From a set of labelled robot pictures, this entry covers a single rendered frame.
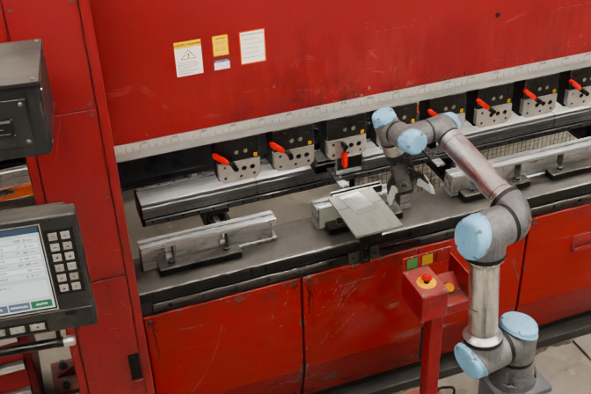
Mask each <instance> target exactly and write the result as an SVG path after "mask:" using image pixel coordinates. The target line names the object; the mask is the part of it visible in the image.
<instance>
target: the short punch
mask: <svg viewBox="0 0 591 394"><path fill-rule="evenodd" d="M361 166H362V154H360V155H356V156H351V157H347V168H344V167H343V166H342V164H341V158H340V159H336V160H335V170H336V175H338V174H342V173H346V172H351V171H358V170H360V169H361Z"/></svg>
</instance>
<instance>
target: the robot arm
mask: <svg viewBox="0 0 591 394"><path fill-rule="evenodd" d="M371 119H372V122H373V125H374V126H373V127H374V129H375V131H376V134H377V137H378V140H379V142H380V144H381V146H380V150H381V149H383V154H384V155H385V157H386V159H387V160H388V161H390V172H391V175H390V178H389V179H388V181H387V200H388V203H389V205H390V206H391V205H392V204H393V200H394V199H395V194H396V193H397V192H399V194H400V195H405V194H408V193H412V192H413V188H412V182H413V181H414V180H415V179H416V185H417V186H421V187H423V188H424V189H425V190H426V191H428V192H430V193H431V194H435V192H434V188H433V187H432V185H431V184H430V182H429V180H428V178H427V176H426V175H424V174H423V173H422V172H420V171H415V170H414V165H413V162H412V159H411V156H410V155H418V154H419V153H420V152H421V151H422V150H424V149H425V147H426V146H427V144H429V143H432V142H437V143H438V144H439V145H440V146H441V147H442V149H443V150H444V151H445V152H446V153H447V154H448V155H449V157H450V158H451V159H452V160H453V161H454V162H455V164H456V165H457V166H458V167H459V168H460V169H461V170H462V172H463V173H464V174H465V175H466V176H467V177H468V179H469V180H470V181H471V182H472V183H473V184H474V185H475V187H476V188H477V189H478V190H479V191H480V192H481V193H482V194H483V195H484V196H485V197H486V198H487V200H488V201H489V202H490V207H489V208H487V209H485V210H482V211H480V212H477V213H474V214H471V215H468V216H467V217H465V218H464V219H462V220H461V221H460V222H459V223H458V224H457V226H456V229H455V243H456V244H457V250H458V251H459V253H460V254H461V255H462V256H463V257H464V259H465V260H466V261H467V262H468V263H469V297H468V325H467V326H466V327H465V328H464V329H463V341H462V342H461V343H458V344H457V345H456V346H455V349H454V353H455V357H456V360H457V362H458V364H459V366H460V367H461V369H462V370H463V371H464V372H465V373H466V374H467V375H468V376H470V377H471V378H474V379H479V378H481V377H484V376H488V379H489V381H490V382H491V384H492V385H493V386H494V387H496V388H497V389H499V390H502V391H504V392H506V393H511V394H522V393H525V392H528V391H530V390H532V389H533V388H534V387H535V385H536V379H537V372H536V365H535V363H534V358H535V352H536V343H537V339H538V325H537V323H536V321H535V320H534V319H533V318H532V317H530V316H528V315H526V314H523V313H520V312H516V311H510V312H507V313H504V314H503V315H502V316H501V317H500V320H499V324H498V317H499V290H500V264H501V263H503V262H504V261H505V259H506V249H507V246H509V245H511V244H514V243H516V242H518V241H520V240H522V239H523V238H524V237H525V236H526V235H527V234H528V232H529V229H530V226H531V221H532V215H531V210H530V207H529V204H528V202H527V200H526V198H525V197H524V195H523V194H522V192H521V191H520V190H519V189H518V188H517V187H516V186H510V185H509V184H508V183H507V182H506V181H505V180H504V179H503V178H502V176H501V175H500V174H499V173H498V172H497V171H496V170H495V169H494V168H493V166H492V165H491V164H490V163H489V162H488V161H487V160H486V159H485V158H484V157H483V155H482V154H481V153H480V152H479V151H478V150H477V149H476V148H475V147H474V146H473V144H472V143H471V142H470V141H469V140H468V139H467V138H466V137H465V136H464V135H463V133H462V132H461V131H460V130H461V122H460V120H459V119H458V116H457V115H456V114H455V113H452V112H447V113H439V114H437V115H436V116H434V117H431V118H428V119H425V120H420V121H417V122H414V123H412V124H405V123H404V122H403V121H401V120H398V119H397V115H396V114H395V112H394V110H393V109H391V108H389V107H384V108H380V109H378V110H377V111H375V112H374V113H373V115H372V118H371ZM407 153H408V154H409V155H407ZM407 157H409V158H407Z"/></svg>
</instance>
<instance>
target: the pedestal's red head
mask: <svg viewBox="0 0 591 394"><path fill-rule="evenodd" d="M445 248H446V249H449V255H448V259H449V270H448V271H447V272H446V273H444V274H438V275H435V273H434V272H433V271H432V270H431V268H430V267H429V266H428V265H425V266H421V256H423V255H425V254H426V253H430V252H431V253H434V263H438V262H435V261H436V252H439V251H440V250H441V249H445ZM441 249H438V250H434V251H430V252H425V253H421V254H419V255H415V256H411V257H409V258H412V257H416V258H417V257H419V267H416V268H414V269H410V270H407V271H406V270H405V269H406V261H407V260H408V259H409V258H405V259H403V273H402V291H401V297H402V298H403V299H404V301H405V302H406V304H407V305H408V306H409V307H410V309H411V310H412V312H413V313H414V314H415V316H416V317H417V318H418V320H419V321H420V322H421V323H423V322H426V321H429V320H432V319H436V318H438V317H444V316H446V315H449V314H453V313H456V312H458V311H462V310H467V309H468V297H469V272H468V271H467V270H466V269H465V268H464V267H463V266H462V265H461V263H460V262H459V261H458V260H457V259H456V258H455V257H454V256H453V254H452V253H451V246H448V247H444V248H441ZM448 259H445V260H448ZM434 263H433V264H434ZM422 274H431V275H432V277H433V278H434V279H435V280H436V286H435V287H433V288H421V287H419V286H418V284H417V282H416V281H417V279H418V278H419V277H421V275H422ZM445 282H451V283H452V284H453V285H454V286H455V292H454V293H452V294H449V292H448V289H447V288H446V287H445V285H444V283H445Z"/></svg>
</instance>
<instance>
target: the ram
mask: <svg viewBox="0 0 591 394"><path fill-rule="evenodd" d="M90 6H91V15H92V21H93V26H94V32H95V37H96V42H97V48H98V58H99V63H100V68H101V73H102V78H103V84H104V89H105V95H106V104H107V110H108V115H109V120H110V126H111V131H112V137H113V146H114V147H116V146H121V145H125V144H130V143H134V142H142V141H147V140H151V139H156V138H160V137H165V136H169V135H177V134H182V133H186V132H191V131H195V130H200V129H204V128H212V127H217V126H221V125H226V124H230V123H235V122H240V121H244V120H252V119H257V118H261V117H266V116H270V115H275V114H279V113H287V112H293V111H297V110H302V109H306V108H311V107H315V106H323V105H328V104H332V103H337V102H341V101H346V100H350V99H358V98H363V97H367V96H372V95H376V94H381V93H385V92H390V91H398V90H403V89H407V88H412V87H416V86H421V85H425V84H433V83H438V82H442V81H447V80H451V79H456V78H460V77H469V76H474V75H478V74H483V73H487V72H492V71H496V70H501V69H509V68H513V67H518V66H522V65H527V64H531V63H536V62H544V61H549V60H553V59H558V58H562V57H567V56H571V55H579V54H584V53H588V52H591V0H90ZM261 28H265V41H266V61H263V62H255V63H250V64H245V65H241V56H240V44H239V33H240V32H245V31H251V30H256V29H261ZM224 34H228V46H229V54H228V55H219V56H215V57H214V52H213V42H212V37H214V36H219V35H224ZM198 39H201V55H202V64H203V73H199V74H194V75H189V76H183V77H178V76H177V69H176V61H175V53H174V46H173V43H178V42H183V41H189V40H198ZM226 58H230V67H229V68H227V69H218V70H215V62H214V61H216V60H221V59H226ZM589 66H591V60H586V61H582V62H574V63H569V64H565V65H560V66H556V67H551V68H547V69H539V70H534V71H530V72H526V73H521V74H517V75H512V76H508V77H500V78H495V79H491V80H486V81H482V82H477V83H473V84H465V85H460V86H456V87H451V88H447V89H442V90H438V91H430V92H426V93H421V94H417V95H412V96H408V97H403V98H395V99H391V100H386V101H382V102H377V103H373V104H368V105H364V106H356V107H351V108H347V109H343V110H338V111H334V112H329V113H321V114H317V115H312V116H308V117H303V118H299V119H294V120H286V121H282V122H277V123H273V124H268V125H264V126H259V127H255V128H247V129H243V130H238V131H234V132H229V133H225V134H220V135H212V136H208V137H203V138H199V139H194V140H190V141H185V142H177V143H173V144H168V145H164V146H159V147H155V148H151V149H146V150H138V151H134V152H129V153H125V154H120V155H116V156H115V157H116V163H120V162H125V161H128V160H133V159H137V158H142V157H150V156H155V155H159V154H164V153H168V152H172V151H176V150H184V149H189V148H193V147H198V146H202V145H207V144H210V143H215V142H223V141H228V140H232V139H237V138H241V137H246V136H249V135H257V134H262V133H266V132H271V131H275V130H280V129H284V128H292V127H296V126H301V125H305V124H310V123H314V122H319V121H323V120H330V119H335V118H339V117H344V116H348V115H353V114H357V113H365V112H369V111H374V110H378V109H380V108H384V107H392V106H400V105H404V104H408V103H412V102H417V101H421V100H426V99H434V98H439V97H443V96H447V95H451V94H456V93H460V92H465V91H473V90H477V89H482V88H485V87H490V86H494V85H499V84H507V83H512V82H516V81H521V80H524V79H529V78H533V77H541V76H546V75H550V74H555V73H559V72H564V71H568V70H572V69H580V68H585V67H589Z"/></svg>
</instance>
